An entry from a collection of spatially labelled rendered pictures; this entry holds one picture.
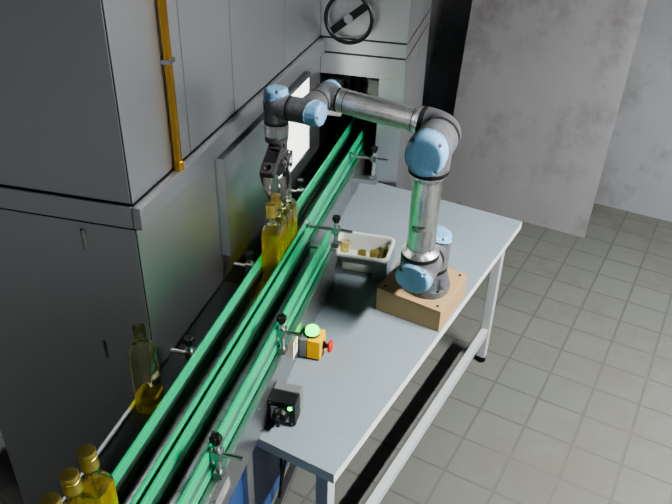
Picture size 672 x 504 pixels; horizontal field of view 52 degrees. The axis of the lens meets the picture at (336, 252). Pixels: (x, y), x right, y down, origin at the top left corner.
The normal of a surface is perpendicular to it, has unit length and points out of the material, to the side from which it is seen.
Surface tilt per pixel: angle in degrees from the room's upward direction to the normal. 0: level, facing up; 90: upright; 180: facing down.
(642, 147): 90
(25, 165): 90
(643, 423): 0
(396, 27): 90
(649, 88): 90
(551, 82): 82
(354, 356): 0
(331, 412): 0
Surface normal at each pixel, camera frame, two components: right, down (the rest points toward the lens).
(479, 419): 0.03, -0.85
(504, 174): -0.50, 0.32
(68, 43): -0.25, 0.50
